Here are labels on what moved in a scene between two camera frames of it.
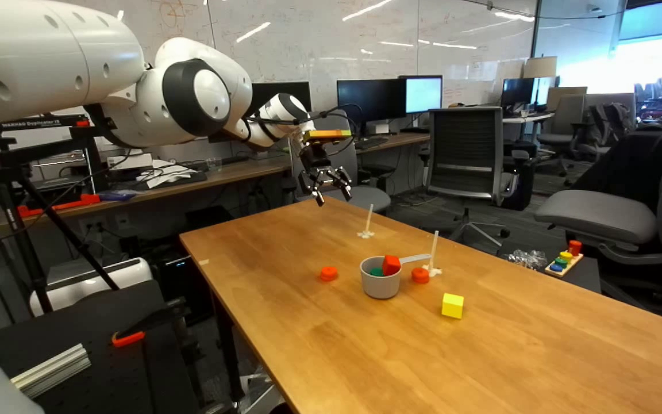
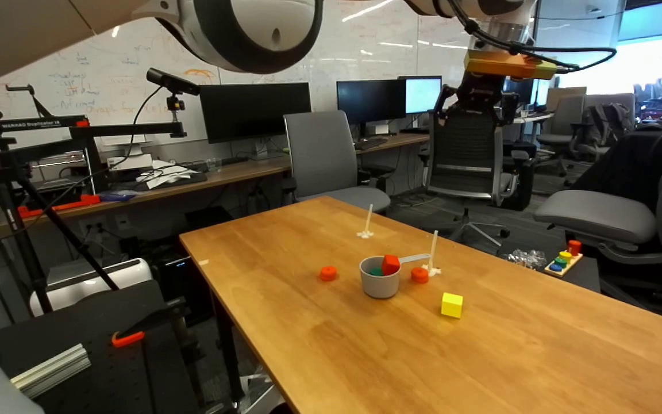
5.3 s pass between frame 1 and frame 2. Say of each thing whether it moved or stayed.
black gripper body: moved
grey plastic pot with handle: stayed
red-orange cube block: stayed
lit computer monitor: stayed
